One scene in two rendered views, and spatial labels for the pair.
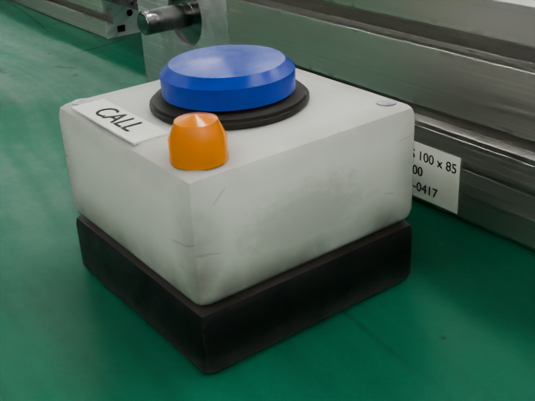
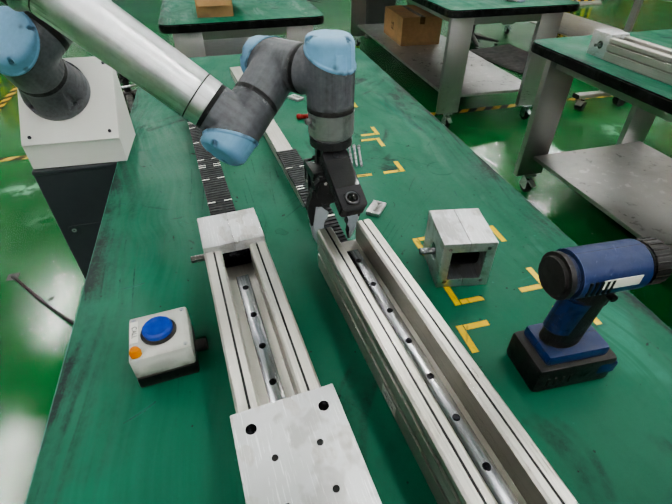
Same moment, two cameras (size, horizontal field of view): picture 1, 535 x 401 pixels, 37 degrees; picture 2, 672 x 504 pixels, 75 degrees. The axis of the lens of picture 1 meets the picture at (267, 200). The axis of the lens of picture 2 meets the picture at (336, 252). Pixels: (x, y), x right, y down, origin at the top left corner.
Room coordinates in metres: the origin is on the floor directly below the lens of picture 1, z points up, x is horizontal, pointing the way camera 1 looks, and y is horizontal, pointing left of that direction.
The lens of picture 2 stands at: (-0.09, -0.33, 1.31)
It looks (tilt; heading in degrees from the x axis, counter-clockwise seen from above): 39 degrees down; 16
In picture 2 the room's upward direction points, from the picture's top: straight up
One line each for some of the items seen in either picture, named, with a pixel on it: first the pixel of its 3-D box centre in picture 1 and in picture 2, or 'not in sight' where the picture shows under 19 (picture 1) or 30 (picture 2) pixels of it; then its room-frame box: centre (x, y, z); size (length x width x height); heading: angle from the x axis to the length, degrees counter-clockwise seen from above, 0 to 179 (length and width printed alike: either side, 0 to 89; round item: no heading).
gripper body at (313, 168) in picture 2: not in sight; (329, 165); (0.57, -0.14, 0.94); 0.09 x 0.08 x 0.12; 36
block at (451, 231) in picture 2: not in sight; (450, 247); (0.54, -0.37, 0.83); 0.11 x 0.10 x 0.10; 110
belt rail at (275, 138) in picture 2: not in sight; (263, 118); (1.07, 0.21, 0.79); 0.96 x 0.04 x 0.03; 36
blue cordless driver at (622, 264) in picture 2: not in sight; (600, 310); (0.38, -0.56, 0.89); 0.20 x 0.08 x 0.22; 118
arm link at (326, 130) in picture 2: not in sight; (329, 123); (0.57, -0.14, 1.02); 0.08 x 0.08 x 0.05
